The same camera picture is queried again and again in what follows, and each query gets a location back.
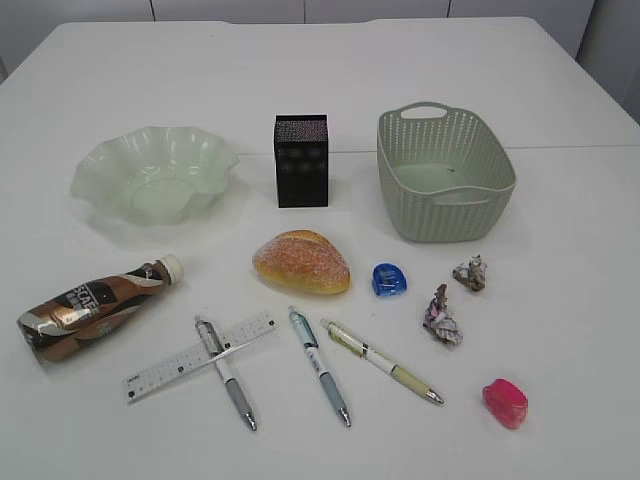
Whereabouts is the brown coffee drink bottle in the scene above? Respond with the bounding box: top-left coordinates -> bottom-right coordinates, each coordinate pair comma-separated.
17,254 -> 184,364

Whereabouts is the cream green pen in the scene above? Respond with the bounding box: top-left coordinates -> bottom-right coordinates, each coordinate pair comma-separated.
320,319 -> 445,405

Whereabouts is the blue clip grey pen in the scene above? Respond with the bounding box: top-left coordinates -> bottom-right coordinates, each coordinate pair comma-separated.
288,305 -> 352,428

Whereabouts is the paper ball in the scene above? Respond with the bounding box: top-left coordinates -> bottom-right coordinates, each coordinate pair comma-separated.
452,255 -> 487,292
422,284 -> 463,346

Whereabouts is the blue pencil sharpener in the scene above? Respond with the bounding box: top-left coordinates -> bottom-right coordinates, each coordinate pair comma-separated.
371,263 -> 407,297

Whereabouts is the grey grip clear pen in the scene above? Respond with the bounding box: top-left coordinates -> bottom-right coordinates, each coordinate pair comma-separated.
195,315 -> 257,432

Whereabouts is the black perforated pen holder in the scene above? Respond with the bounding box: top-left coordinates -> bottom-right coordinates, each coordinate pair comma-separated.
273,114 -> 329,208

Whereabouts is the sugared bread roll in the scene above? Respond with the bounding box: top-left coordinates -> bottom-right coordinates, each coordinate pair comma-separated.
252,230 -> 351,295

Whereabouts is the pale green wavy glass bowl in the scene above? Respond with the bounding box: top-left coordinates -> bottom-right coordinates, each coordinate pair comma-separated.
70,126 -> 239,225

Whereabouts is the pink pencil sharpener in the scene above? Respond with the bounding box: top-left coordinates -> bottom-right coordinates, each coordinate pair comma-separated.
482,378 -> 528,430

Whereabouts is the pale green plastic basket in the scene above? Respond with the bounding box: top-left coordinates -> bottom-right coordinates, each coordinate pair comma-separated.
377,102 -> 517,243

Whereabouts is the clear plastic ruler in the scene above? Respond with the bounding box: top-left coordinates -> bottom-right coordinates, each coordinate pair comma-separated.
122,311 -> 276,405

